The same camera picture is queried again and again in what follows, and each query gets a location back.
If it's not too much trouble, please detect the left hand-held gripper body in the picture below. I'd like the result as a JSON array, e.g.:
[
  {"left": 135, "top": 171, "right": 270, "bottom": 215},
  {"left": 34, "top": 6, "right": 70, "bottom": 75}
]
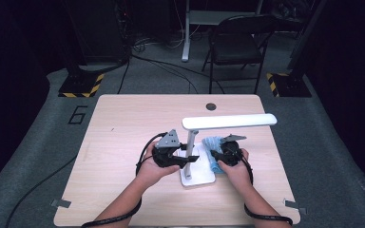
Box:
[{"left": 151, "top": 128, "right": 185, "bottom": 169}]

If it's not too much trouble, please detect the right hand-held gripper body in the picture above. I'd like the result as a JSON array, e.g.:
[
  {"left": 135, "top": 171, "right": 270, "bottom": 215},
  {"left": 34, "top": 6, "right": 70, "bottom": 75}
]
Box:
[{"left": 220, "top": 133, "right": 248, "bottom": 167}]

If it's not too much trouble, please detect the blue striped cloth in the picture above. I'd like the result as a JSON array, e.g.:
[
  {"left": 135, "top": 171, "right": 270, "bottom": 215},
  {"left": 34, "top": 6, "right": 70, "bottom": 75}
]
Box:
[{"left": 202, "top": 136, "right": 226, "bottom": 175}]

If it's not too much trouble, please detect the white desk lamp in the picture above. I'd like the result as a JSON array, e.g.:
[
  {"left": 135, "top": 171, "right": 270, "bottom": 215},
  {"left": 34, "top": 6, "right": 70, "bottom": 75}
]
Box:
[{"left": 181, "top": 113, "right": 279, "bottom": 188}]

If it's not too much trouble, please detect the person's left hand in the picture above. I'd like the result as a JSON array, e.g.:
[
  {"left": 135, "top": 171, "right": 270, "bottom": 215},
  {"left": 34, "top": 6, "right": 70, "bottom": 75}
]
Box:
[{"left": 136, "top": 141, "right": 182, "bottom": 188}]

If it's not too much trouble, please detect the person's right hand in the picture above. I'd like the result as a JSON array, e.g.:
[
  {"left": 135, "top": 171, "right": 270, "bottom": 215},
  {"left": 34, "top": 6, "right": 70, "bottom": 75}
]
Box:
[{"left": 218, "top": 148, "right": 255, "bottom": 191}]

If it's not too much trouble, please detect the grey tape strip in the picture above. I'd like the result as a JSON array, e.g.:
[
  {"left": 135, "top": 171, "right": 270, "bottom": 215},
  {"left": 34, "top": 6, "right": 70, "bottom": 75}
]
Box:
[
  {"left": 50, "top": 199, "right": 72, "bottom": 209},
  {"left": 283, "top": 199, "right": 308, "bottom": 216}
]

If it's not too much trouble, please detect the black stand with striped base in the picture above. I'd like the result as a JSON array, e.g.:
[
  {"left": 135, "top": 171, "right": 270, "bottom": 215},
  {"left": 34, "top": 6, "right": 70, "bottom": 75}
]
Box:
[
  {"left": 265, "top": 0, "right": 329, "bottom": 98},
  {"left": 57, "top": 47, "right": 105, "bottom": 99}
]

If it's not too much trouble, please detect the black folding chair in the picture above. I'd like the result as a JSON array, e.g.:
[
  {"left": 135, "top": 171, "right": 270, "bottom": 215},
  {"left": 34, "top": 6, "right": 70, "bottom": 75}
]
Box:
[{"left": 202, "top": 13, "right": 279, "bottom": 95}]

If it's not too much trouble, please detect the white standing desk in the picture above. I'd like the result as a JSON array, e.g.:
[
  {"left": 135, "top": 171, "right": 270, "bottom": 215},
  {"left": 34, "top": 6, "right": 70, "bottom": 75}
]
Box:
[{"left": 181, "top": 0, "right": 264, "bottom": 63}]

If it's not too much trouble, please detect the black equipment cabinet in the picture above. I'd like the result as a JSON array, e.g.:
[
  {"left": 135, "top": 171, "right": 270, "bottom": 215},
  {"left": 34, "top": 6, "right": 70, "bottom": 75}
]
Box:
[{"left": 61, "top": 0, "right": 131, "bottom": 65}]

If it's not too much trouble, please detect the right hand-held gripper cable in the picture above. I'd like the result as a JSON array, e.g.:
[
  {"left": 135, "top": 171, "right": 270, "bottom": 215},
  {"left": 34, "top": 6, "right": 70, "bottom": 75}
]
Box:
[{"left": 240, "top": 155, "right": 295, "bottom": 227}]

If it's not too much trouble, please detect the hand-held gripper cable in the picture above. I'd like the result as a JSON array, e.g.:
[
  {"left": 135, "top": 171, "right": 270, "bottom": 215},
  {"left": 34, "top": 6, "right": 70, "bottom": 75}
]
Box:
[
  {"left": 81, "top": 132, "right": 169, "bottom": 228},
  {"left": 240, "top": 155, "right": 295, "bottom": 227}
]

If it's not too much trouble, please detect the left hand-held gripper cable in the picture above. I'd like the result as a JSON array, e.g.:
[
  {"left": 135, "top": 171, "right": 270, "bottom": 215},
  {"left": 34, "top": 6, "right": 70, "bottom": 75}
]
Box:
[{"left": 81, "top": 132, "right": 169, "bottom": 228}]

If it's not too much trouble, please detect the black floor cable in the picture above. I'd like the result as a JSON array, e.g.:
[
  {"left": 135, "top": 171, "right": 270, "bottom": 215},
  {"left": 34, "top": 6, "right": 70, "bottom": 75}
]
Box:
[
  {"left": 117, "top": 58, "right": 131, "bottom": 95},
  {"left": 129, "top": 53, "right": 226, "bottom": 95},
  {"left": 4, "top": 155, "right": 78, "bottom": 228}
]

